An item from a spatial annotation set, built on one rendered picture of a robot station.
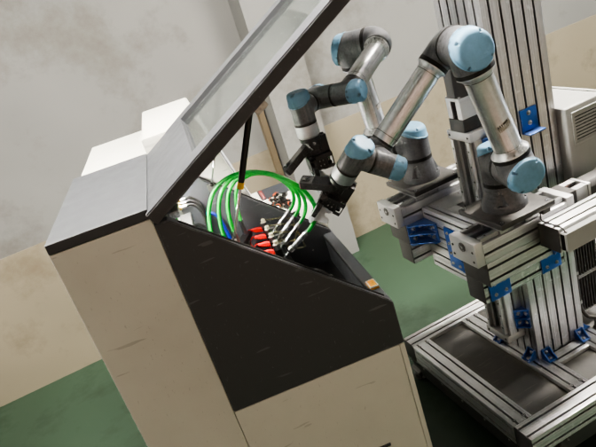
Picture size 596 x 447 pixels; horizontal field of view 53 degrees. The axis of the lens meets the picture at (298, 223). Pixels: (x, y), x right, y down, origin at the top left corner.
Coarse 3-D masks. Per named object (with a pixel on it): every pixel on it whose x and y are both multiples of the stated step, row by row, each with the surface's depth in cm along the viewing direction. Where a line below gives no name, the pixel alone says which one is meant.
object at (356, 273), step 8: (328, 232) 247; (328, 240) 240; (336, 240) 238; (328, 248) 247; (336, 248) 231; (344, 248) 229; (336, 256) 235; (344, 256) 223; (352, 256) 221; (336, 264) 242; (344, 264) 224; (352, 264) 216; (360, 264) 214; (344, 272) 231; (352, 272) 212; (360, 272) 209; (352, 280) 220; (360, 280) 204; (376, 288) 196
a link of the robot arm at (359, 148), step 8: (360, 136) 171; (352, 144) 169; (360, 144) 169; (368, 144) 170; (344, 152) 173; (352, 152) 170; (360, 152) 168; (368, 152) 169; (344, 160) 173; (352, 160) 171; (360, 160) 170; (368, 160) 171; (344, 168) 174; (352, 168) 173; (360, 168) 173; (368, 168) 173; (352, 176) 176
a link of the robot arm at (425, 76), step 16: (432, 48) 176; (432, 64) 177; (416, 80) 180; (432, 80) 180; (400, 96) 183; (416, 96) 181; (400, 112) 182; (416, 112) 184; (384, 128) 184; (400, 128) 183; (384, 144) 184
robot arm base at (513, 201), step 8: (488, 192) 199; (496, 192) 197; (504, 192) 196; (512, 192) 195; (488, 200) 199; (496, 200) 197; (504, 200) 196; (512, 200) 196; (520, 200) 196; (528, 200) 200; (488, 208) 200; (496, 208) 198; (504, 208) 196; (512, 208) 196; (520, 208) 197
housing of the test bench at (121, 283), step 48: (96, 192) 191; (144, 192) 174; (48, 240) 159; (96, 240) 159; (144, 240) 162; (96, 288) 163; (144, 288) 166; (96, 336) 167; (144, 336) 171; (192, 336) 174; (144, 384) 176; (192, 384) 179; (144, 432) 181; (192, 432) 185; (240, 432) 189
